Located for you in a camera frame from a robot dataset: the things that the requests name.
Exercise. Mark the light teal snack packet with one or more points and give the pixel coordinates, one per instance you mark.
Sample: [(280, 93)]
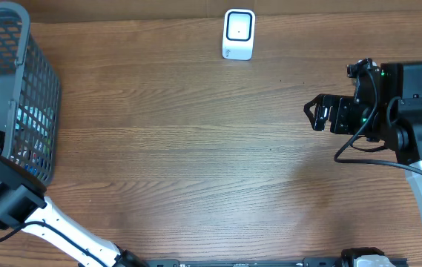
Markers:
[(36, 119)]

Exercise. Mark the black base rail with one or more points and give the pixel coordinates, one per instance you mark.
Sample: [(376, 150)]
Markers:
[(306, 262)]

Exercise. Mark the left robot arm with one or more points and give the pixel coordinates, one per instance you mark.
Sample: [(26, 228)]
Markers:
[(24, 207)]

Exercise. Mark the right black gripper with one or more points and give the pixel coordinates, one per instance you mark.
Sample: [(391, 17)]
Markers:
[(340, 105)]

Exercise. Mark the grey plastic mesh basket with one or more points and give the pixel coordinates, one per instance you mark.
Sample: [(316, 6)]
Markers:
[(26, 79)]

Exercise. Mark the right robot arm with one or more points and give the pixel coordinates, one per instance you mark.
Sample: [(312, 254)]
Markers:
[(385, 107)]

